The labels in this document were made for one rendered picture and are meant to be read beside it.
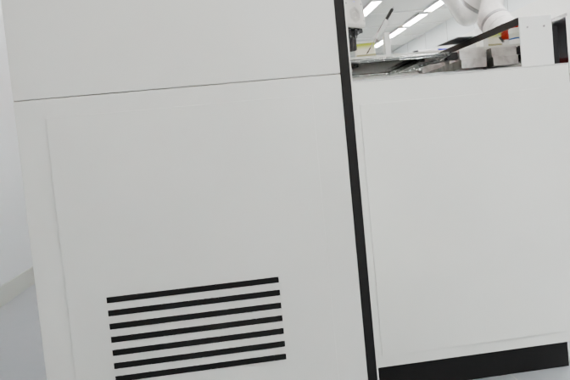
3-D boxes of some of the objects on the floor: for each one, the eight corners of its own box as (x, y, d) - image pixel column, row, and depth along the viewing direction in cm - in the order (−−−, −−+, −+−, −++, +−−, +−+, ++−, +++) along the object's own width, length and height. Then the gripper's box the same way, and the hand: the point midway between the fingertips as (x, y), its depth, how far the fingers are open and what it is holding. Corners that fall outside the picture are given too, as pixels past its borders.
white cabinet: (363, 402, 140) (334, 84, 136) (309, 297, 236) (291, 108, 232) (595, 368, 146) (575, 63, 142) (451, 279, 242) (436, 96, 238)
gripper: (354, -1, 186) (360, 53, 187) (322, -4, 177) (327, 53, 178) (371, -7, 180) (376, 49, 181) (338, -10, 171) (343, 48, 172)
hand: (351, 45), depth 180 cm, fingers closed
